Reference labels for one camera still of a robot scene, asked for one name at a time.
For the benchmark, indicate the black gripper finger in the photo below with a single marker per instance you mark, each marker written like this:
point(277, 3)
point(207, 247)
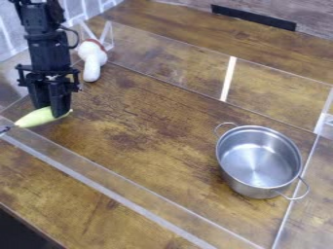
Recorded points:
point(39, 95)
point(59, 98)

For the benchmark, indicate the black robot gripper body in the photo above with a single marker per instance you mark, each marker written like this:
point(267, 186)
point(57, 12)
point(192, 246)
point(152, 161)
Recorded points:
point(50, 68)

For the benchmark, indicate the stainless steel pot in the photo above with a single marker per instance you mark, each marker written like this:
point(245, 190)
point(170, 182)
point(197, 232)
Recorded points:
point(260, 162)

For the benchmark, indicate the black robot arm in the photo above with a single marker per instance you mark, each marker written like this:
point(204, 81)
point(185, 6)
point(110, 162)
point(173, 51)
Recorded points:
point(42, 17)

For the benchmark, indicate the white toy mushroom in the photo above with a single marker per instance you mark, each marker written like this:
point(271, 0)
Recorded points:
point(93, 53)

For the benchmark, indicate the clear acrylic triangle stand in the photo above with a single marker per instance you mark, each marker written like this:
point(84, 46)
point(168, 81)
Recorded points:
point(106, 39)

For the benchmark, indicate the black bar on table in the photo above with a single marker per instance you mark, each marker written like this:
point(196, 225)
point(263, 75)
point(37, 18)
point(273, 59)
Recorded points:
point(275, 22)

